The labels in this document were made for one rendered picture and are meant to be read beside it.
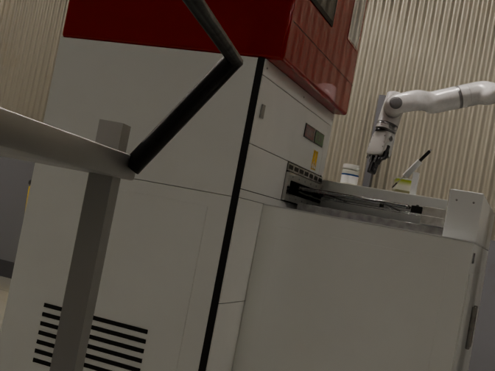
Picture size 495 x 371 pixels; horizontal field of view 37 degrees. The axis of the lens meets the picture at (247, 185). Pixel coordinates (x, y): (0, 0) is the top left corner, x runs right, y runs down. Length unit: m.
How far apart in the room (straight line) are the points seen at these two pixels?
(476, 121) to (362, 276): 2.44
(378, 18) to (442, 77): 0.56
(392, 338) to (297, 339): 0.28
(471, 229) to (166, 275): 0.88
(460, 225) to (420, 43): 2.57
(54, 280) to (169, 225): 0.41
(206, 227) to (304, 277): 0.33
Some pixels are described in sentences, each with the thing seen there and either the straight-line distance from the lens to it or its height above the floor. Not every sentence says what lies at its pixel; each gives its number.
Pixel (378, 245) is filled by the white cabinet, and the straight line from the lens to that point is 2.16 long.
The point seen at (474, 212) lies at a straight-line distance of 2.20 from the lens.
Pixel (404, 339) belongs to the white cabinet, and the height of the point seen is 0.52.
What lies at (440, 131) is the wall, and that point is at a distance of 4.49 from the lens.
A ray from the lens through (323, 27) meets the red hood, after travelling 2.43.
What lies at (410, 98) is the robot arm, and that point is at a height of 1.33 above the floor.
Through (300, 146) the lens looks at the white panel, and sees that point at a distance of 2.52.
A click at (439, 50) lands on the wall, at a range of 4.61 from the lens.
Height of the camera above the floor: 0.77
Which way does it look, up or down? 2 degrees up
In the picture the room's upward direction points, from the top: 11 degrees clockwise
